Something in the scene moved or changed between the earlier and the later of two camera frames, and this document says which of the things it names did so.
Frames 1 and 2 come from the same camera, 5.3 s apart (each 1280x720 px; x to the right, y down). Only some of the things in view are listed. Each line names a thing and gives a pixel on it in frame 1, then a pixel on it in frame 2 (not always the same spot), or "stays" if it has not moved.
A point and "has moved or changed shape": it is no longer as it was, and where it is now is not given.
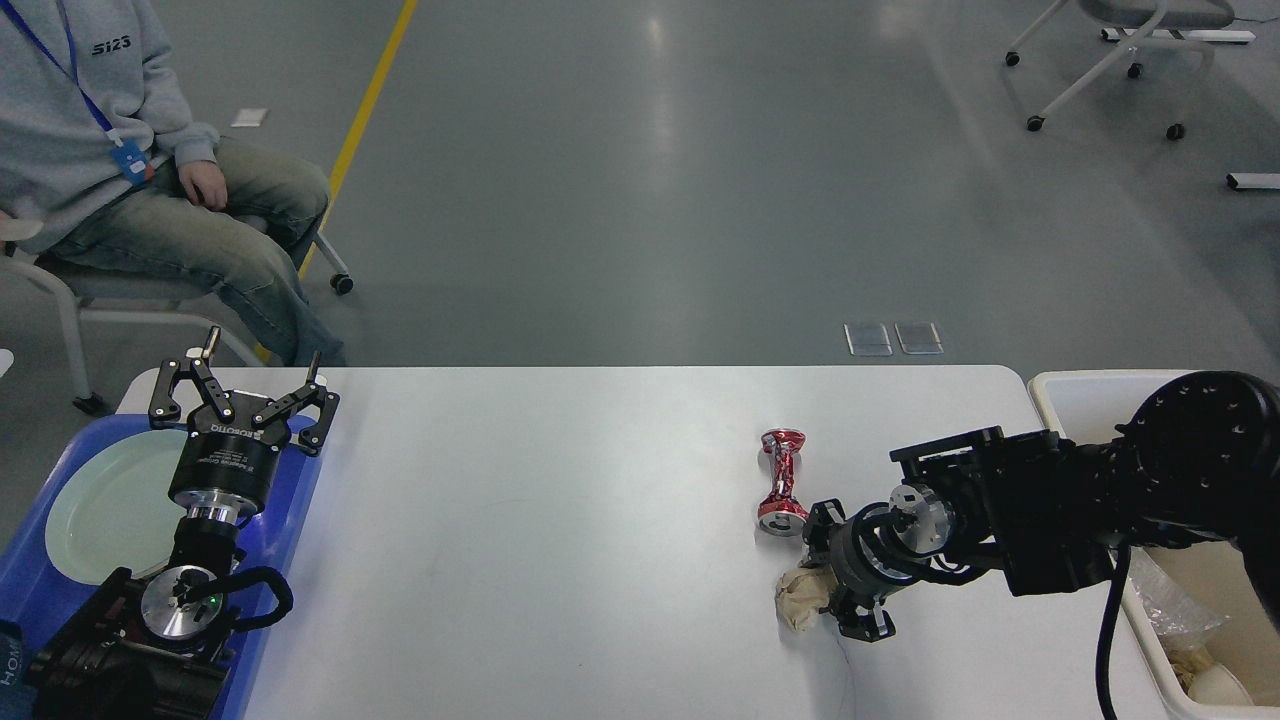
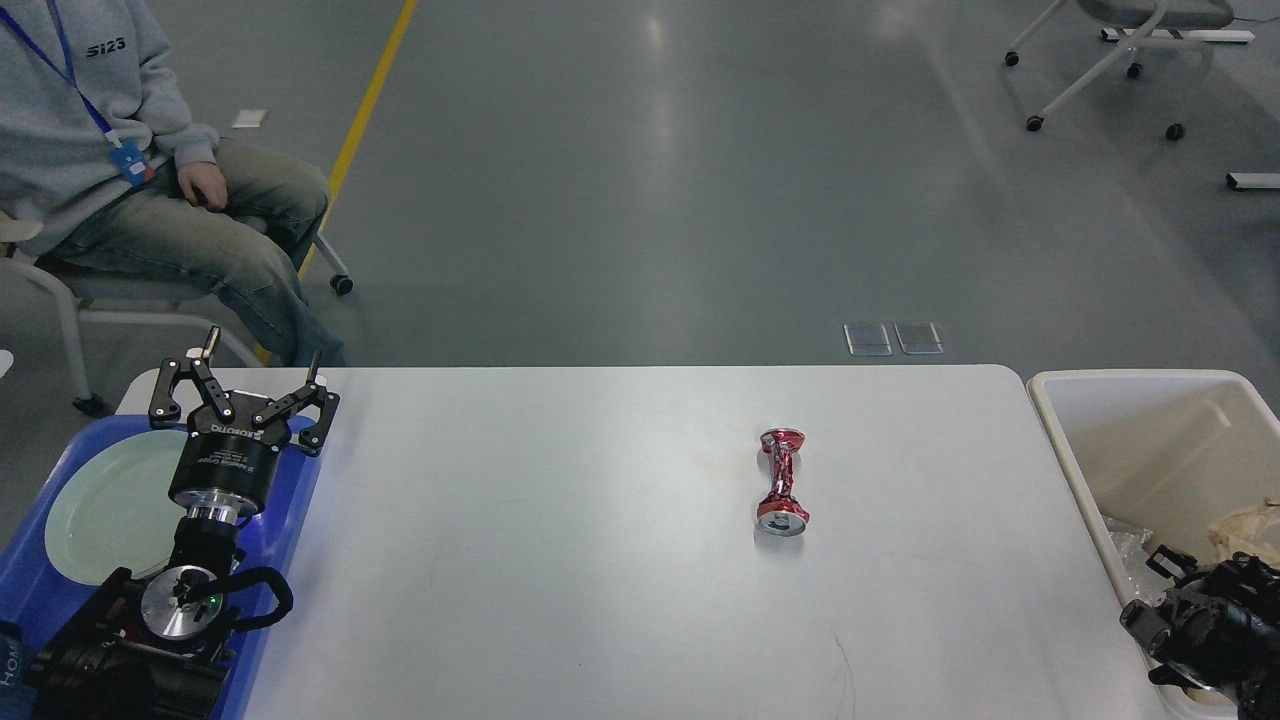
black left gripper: (221, 472) stays
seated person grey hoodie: (105, 162) stays
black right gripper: (869, 555) -> (1224, 626)
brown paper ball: (801, 593) has moved or changed shape
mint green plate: (115, 512) stays
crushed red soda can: (781, 514) stays
